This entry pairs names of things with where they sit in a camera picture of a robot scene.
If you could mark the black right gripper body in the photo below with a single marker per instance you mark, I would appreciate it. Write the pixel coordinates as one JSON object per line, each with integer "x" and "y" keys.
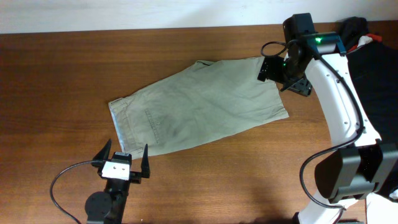
{"x": 282, "y": 73}

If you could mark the red and white garment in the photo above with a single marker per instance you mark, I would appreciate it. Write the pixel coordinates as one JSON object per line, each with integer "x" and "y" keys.
{"x": 366, "y": 39}

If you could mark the khaki green shorts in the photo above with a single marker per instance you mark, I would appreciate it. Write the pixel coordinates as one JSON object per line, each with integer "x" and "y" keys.
{"x": 205, "y": 102}

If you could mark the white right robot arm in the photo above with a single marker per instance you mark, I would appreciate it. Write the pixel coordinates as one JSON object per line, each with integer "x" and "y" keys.
{"x": 329, "y": 75}

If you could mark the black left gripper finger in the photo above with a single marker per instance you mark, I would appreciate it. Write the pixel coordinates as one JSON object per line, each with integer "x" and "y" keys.
{"x": 145, "y": 167}
{"x": 103, "y": 154}

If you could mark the black garment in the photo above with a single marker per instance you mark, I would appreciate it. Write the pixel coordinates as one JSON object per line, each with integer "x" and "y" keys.
{"x": 367, "y": 162}

